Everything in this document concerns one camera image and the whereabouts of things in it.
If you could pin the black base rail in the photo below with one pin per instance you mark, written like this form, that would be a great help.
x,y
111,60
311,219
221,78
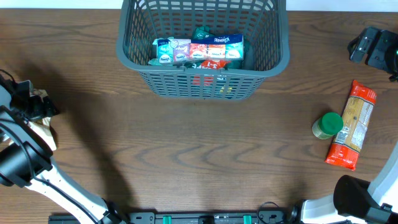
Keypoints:
x,y
263,215

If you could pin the mint green wipes packet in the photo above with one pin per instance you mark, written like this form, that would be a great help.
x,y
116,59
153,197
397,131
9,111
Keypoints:
x,y
154,60

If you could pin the green lid jar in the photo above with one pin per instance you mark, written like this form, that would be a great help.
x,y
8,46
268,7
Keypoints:
x,y
327,126

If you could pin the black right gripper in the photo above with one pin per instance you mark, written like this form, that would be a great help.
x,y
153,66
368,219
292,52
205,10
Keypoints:
x,y
365,45

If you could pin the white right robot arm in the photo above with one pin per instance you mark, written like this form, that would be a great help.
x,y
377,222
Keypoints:
x,y
355,200

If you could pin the orange pasta packet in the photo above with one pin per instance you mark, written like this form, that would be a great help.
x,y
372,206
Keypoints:
x,y
348,143

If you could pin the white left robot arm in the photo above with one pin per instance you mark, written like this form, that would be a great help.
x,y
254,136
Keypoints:
x,y
28,161

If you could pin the green coffee mix bag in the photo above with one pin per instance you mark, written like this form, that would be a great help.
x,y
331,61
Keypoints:
x,y
214,63

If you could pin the beige brown snack bag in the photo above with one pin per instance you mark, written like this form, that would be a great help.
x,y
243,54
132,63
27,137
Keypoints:
x,y
42,126

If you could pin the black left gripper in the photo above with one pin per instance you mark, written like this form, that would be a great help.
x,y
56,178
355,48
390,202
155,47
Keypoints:
x,y
40,106

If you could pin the Kleenex tissue multipack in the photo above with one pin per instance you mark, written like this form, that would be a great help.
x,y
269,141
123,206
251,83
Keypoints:
x,y
178,51

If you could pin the grey plastic basket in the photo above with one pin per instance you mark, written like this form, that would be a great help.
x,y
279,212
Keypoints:
x,y
263,24

